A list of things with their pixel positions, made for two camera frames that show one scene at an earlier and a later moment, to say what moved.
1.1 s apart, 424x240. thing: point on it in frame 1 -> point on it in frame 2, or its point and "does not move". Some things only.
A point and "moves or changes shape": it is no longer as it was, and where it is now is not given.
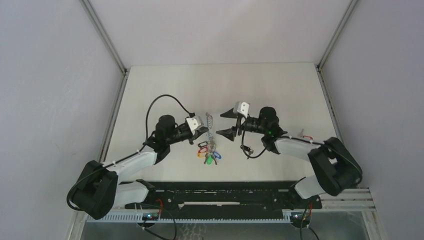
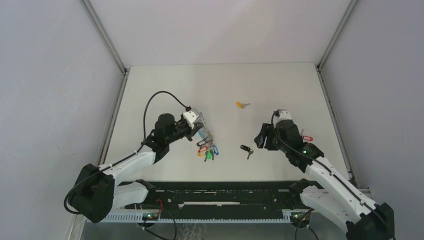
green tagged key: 209,160 moves or changes shape
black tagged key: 202,144 does not move
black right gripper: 230,133 -> 260,140
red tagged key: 203,150 does not move
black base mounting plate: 225,195 does not move
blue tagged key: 217,155 moves or changes shape
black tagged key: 246,148 does not move
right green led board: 298,216 does not move
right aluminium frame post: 336,34 does not move
